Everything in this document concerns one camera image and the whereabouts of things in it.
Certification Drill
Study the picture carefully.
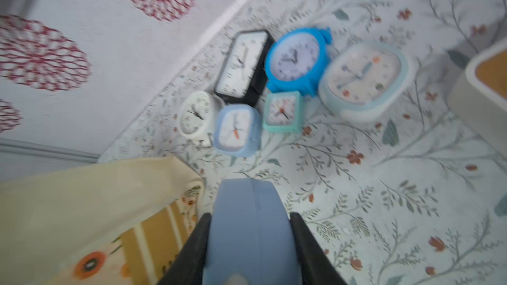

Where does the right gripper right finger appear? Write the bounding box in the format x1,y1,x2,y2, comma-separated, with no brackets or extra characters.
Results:
290,212,347,285

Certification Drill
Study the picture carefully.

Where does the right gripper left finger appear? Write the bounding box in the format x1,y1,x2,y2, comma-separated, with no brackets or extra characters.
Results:
158,212,212,285

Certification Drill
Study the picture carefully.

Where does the large blue square alarm clock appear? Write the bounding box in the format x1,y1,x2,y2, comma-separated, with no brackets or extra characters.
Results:
203,178,302,284

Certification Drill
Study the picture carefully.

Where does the beige canvas tote bag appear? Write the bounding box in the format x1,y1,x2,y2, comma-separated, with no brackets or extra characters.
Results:
1,156,205,284

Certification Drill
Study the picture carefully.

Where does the light blue square alarm clock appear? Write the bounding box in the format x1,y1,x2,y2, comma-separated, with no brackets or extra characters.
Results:
213,104,262,158

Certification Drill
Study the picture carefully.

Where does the white round alarm clock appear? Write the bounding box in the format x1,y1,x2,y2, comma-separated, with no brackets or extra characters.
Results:
318,41,416,124
177,91,225,147

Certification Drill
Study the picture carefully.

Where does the mint green square alarm clock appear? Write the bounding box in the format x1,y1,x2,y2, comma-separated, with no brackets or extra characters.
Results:
263,91,304,133

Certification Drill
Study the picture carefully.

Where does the black square alarm clock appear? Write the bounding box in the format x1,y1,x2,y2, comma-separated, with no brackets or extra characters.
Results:
214,29,275,107

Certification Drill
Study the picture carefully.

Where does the blue twin bell alarm clock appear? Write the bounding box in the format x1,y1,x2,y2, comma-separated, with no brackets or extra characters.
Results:
265,28,333,97

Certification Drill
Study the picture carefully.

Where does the white wooden top box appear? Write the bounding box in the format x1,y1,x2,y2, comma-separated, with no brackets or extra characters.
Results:
447,38,506,156

